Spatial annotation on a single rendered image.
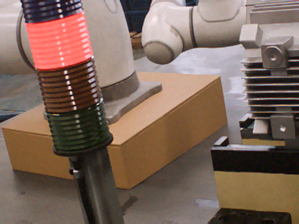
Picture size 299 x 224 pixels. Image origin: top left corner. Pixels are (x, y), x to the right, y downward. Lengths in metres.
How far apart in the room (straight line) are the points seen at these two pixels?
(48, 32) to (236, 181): 0.38
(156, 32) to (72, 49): 0.89
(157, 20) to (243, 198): 0.73
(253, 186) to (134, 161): 0.31
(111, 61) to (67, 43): 0.58
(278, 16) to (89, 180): 0.32
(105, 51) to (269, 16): 0.45
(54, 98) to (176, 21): 0.91
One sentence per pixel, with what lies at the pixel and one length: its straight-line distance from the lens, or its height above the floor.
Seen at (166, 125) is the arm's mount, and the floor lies 0.87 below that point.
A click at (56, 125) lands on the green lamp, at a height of 1.06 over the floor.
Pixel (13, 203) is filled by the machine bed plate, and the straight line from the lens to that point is 1.17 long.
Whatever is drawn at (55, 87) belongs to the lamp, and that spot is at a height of 1.10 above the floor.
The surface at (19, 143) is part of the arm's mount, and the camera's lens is 1.29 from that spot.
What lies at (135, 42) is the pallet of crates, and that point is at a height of 0.07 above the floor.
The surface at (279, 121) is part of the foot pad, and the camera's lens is 0.78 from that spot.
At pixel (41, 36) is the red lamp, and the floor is 1.15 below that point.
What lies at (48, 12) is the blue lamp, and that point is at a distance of 0.61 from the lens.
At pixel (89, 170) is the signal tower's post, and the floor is 1.01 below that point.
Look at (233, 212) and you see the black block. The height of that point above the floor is 0.86.
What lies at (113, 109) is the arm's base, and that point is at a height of 0.91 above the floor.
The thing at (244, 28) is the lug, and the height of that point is 1.09.
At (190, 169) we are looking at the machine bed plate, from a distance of 1.15.
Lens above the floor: 1.24
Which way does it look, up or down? 17 degrees down
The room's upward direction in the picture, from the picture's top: 11 degrees counter-clockwise
